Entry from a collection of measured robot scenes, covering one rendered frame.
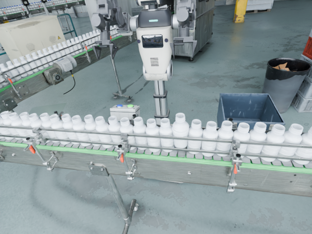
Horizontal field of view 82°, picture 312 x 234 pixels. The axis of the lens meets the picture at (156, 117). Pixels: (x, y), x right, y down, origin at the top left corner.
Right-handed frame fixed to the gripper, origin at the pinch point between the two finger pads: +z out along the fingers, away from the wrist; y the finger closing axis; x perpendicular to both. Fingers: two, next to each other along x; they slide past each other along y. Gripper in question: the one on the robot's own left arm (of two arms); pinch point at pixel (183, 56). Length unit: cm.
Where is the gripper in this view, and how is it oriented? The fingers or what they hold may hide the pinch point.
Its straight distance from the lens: 103.0
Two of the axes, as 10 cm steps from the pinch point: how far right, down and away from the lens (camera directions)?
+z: 0.0, 9.9, 1.6
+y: 9.8, 0.3, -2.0
